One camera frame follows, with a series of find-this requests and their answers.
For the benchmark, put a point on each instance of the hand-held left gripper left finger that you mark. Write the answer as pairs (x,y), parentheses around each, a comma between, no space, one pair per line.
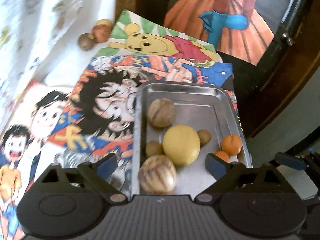
(107,163)

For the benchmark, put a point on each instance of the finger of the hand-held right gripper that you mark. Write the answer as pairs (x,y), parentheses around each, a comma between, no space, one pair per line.
(290,161)

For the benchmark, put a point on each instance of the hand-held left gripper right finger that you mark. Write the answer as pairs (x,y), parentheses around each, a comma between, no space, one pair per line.
(216,165)

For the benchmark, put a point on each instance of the orange tangerine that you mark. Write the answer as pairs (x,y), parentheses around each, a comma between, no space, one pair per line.
(222,155)
(231,143)

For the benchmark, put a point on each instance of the small brown fruit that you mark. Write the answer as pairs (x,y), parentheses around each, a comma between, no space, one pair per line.
(204,137)
(153,148)

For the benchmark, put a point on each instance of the yellow lemon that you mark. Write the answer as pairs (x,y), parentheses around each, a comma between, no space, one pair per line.
(181,145)

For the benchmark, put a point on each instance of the metal tray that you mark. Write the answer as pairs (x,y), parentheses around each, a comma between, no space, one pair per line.
(212,115)

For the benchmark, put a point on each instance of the striped pepino melon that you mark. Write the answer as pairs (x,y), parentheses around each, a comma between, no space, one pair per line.
(157,175)

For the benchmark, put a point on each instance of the round brown streaked fruit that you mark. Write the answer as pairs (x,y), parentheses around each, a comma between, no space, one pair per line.
(161,112)

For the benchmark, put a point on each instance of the grey-haired warrior drawing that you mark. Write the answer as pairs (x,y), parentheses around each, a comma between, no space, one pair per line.
(72,158)

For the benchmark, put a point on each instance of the orange drawing of boys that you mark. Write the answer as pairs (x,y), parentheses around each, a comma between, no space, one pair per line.
(42,120)

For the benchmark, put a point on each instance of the black-haired cartoon drawing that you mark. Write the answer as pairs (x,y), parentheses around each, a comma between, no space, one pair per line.
(112,85)

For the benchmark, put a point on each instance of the metal door knob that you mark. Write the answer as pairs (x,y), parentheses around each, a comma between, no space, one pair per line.
(287,38)

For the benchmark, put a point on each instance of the brown kiwi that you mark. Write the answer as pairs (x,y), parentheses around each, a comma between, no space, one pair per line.
(86,41)

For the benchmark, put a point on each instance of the yellow bear drawing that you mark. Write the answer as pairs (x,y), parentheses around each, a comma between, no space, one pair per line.
(150,41)

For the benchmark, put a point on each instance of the red yellow apple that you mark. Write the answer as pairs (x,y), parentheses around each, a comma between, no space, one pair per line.
(101,32)

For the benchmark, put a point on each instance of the small yellow fruit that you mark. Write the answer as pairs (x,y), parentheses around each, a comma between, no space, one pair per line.
(106,23)

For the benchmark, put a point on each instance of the white cartoon printed blanket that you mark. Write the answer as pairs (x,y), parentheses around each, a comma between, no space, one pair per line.
(37,30)

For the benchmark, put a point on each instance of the wall poster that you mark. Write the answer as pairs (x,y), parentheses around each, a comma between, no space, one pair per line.
(225,30)

